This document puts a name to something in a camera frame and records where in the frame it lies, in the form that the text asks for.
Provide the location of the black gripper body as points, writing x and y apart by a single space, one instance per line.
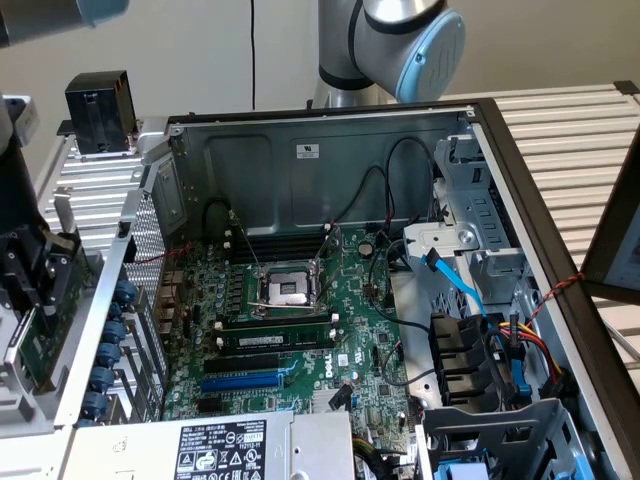
17 195

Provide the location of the green GPU with black shroud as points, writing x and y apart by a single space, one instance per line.
45 350

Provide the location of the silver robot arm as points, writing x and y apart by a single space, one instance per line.
380 30

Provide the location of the blue card latch knob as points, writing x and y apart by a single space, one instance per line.
114 332
102 380
126 292
115 311
95 405
107 356

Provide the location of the black table end cap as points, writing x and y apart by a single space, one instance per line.
65 128
627 87

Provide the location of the black CPU cooler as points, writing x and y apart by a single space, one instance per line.
95 125

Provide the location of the grey parts rack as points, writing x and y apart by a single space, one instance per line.
25 420

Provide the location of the thin metal locking lever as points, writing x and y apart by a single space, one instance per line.
246 240
295 306

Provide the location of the grey power supply with label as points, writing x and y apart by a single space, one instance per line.
150 450

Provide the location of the short black expansion slot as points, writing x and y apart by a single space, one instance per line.
210 406

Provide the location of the long black expansion slot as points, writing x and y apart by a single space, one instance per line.
240 365

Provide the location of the blue expansion slot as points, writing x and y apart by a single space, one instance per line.
240 384

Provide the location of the black RAM slot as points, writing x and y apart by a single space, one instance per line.
280 251
275 322
280 237
280 258
275 315
280 244

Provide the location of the CPU socket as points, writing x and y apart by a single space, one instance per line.
287 287

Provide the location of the black RAM stick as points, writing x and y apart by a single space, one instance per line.
300 340

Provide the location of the white label sticker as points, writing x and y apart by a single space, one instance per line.
308 151

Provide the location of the metal socket cover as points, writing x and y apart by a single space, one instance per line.
336 233

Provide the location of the silver chipset heatsink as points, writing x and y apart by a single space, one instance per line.
322 400

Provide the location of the open grey PC case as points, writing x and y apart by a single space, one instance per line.
350 180

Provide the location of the green motherboard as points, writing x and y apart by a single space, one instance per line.
360 320

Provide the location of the silver coin battery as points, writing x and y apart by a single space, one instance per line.
366 249

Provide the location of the black plastic fan shroud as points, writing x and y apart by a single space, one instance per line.
455 350

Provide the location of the grey metal disk bay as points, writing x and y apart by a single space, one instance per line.
480 200

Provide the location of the blue plastic disk tray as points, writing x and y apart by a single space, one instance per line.
460 472

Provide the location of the grey perforated disk cage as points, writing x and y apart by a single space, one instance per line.
500 425

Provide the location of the blue plastic latch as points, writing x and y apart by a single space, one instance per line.
521 387

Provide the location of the dark framed screen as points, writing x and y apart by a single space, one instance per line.
602 250

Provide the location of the white rod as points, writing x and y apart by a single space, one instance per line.
620 341

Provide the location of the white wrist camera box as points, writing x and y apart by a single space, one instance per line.
27 120

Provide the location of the silver disk bay bracket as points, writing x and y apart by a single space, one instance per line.
440 240

